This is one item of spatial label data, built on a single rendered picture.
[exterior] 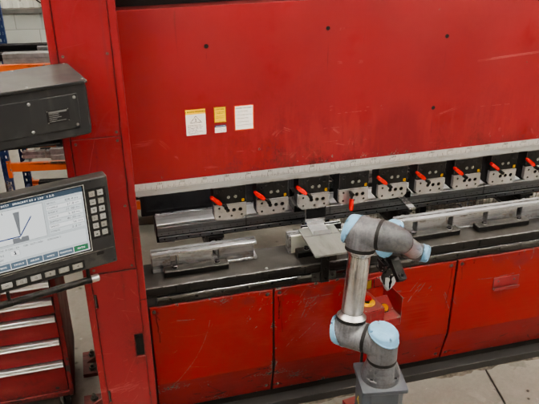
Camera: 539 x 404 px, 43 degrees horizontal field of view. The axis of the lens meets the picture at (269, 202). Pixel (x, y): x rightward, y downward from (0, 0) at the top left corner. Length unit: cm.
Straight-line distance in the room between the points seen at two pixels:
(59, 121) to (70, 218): 35
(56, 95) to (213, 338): 151
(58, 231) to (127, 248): 46
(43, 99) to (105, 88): 34
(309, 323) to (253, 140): 100
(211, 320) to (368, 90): 129
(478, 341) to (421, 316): 47
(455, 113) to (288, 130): 82
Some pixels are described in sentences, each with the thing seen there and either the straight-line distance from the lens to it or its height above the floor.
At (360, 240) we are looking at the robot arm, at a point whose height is 135.
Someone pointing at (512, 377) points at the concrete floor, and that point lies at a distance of 415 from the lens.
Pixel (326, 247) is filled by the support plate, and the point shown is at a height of 100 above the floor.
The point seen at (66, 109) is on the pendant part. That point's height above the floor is 186.
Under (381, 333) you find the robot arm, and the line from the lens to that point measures 263.
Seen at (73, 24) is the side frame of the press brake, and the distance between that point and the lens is 256.
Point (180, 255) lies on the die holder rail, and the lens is 320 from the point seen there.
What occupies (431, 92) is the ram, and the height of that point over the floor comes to 164.
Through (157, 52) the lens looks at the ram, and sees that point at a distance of 281.
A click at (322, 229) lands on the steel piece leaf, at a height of 100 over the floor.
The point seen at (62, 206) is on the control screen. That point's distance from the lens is 248.
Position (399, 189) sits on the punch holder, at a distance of 336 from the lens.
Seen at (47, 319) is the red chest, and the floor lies 62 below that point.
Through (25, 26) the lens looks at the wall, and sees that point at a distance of 744.
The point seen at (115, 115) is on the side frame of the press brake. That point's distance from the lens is 265.
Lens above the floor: 260
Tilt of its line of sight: 27 degrees down
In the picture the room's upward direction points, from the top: straight up
